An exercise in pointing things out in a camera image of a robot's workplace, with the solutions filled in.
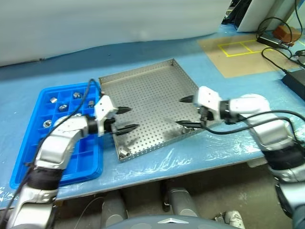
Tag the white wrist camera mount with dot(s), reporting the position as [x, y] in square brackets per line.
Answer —
[207, 96]
[104, 107]

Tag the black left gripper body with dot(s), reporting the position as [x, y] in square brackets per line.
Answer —
[110, 125]

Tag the brown mat with yellow tape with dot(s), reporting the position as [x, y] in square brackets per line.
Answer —
[238, 62]

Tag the grey rounded robot leg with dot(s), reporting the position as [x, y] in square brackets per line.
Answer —
[181, 202]
[114, 210]

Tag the perforated metal tray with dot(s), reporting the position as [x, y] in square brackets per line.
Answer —
[147, 95]

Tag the white backdrop sheet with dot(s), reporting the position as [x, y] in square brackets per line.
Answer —
[95, 23]

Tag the white robot foot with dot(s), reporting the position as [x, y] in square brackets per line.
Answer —
[232, 218]

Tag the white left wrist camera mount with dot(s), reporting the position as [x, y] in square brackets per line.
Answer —
[104, 107]

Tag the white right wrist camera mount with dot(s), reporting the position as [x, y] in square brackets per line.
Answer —
[207, 96]

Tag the brown cardboard box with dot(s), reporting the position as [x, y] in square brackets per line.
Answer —
[283, 33]

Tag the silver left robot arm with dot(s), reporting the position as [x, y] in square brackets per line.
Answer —
[59, 140]

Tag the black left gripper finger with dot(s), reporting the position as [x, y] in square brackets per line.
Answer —
[126, 128]
[124, 110]

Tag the black power adapter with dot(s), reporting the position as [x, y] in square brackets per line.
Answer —
[295, 81]
[269, 41]

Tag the white foam board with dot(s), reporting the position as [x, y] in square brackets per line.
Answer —
[257, 14]

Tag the blue compartment tray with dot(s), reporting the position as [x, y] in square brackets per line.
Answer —
[87, 156]

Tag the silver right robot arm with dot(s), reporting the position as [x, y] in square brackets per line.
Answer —
[269, 128]

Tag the grey robot torso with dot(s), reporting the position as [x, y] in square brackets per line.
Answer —
[166, 223]

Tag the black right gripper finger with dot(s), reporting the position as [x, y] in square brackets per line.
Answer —
[188, 99]
[190, 124]

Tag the black equipment pile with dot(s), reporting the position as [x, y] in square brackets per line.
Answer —
[232, 14]

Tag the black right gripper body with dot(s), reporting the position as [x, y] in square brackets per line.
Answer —
[204, 113]

